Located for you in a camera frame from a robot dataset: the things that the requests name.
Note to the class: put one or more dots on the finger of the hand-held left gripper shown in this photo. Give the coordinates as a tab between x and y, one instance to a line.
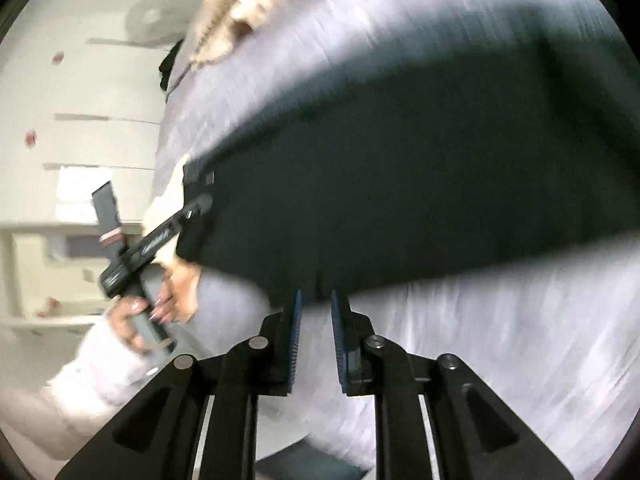
199	195

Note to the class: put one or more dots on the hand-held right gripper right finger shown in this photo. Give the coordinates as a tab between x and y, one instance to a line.
340	340

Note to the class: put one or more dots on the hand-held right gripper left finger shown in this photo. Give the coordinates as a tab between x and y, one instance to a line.
296	332

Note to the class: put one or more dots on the black pants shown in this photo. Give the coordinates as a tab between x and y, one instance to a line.
400	175

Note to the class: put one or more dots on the person's left hand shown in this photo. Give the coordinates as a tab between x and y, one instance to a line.
162	295

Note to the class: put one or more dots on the peach fluffy cloth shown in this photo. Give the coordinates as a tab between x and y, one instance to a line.
162	200

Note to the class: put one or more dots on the beige shelf unit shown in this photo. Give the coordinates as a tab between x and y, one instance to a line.
45	270

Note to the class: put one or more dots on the black cloth item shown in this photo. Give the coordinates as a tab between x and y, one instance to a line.
169	67

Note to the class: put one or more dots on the white cabinet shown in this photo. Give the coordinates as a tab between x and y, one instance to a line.
100	85

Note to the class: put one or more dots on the grey embossed blanket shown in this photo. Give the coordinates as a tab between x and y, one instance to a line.
500	370

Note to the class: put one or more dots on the white fan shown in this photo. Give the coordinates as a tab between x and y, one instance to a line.
150	20

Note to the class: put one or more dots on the beige knitted blanket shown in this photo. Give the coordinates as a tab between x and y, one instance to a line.
240	5

